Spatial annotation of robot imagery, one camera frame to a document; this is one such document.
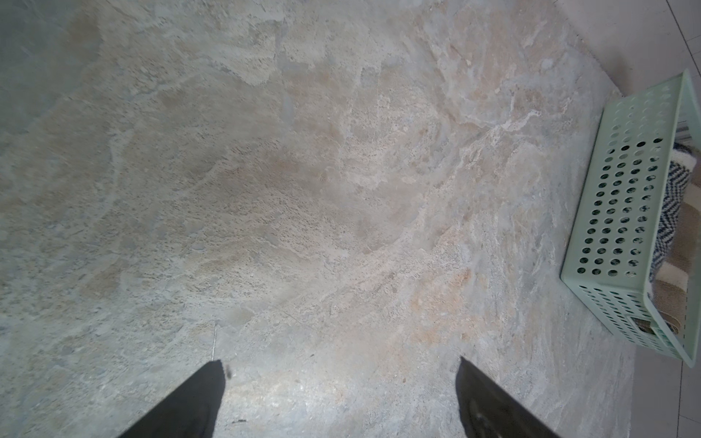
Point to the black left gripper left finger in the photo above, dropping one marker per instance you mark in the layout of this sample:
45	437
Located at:
188	411

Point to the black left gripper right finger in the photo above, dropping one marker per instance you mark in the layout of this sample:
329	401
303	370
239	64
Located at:
486	410

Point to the mint green plastic basket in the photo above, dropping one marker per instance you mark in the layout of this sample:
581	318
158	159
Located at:
609	260

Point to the brown beige plaid scarf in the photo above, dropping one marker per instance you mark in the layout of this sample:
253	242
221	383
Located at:
670	288

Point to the black white houndstooth scarf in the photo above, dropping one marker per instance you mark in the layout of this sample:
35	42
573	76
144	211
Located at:
682	164

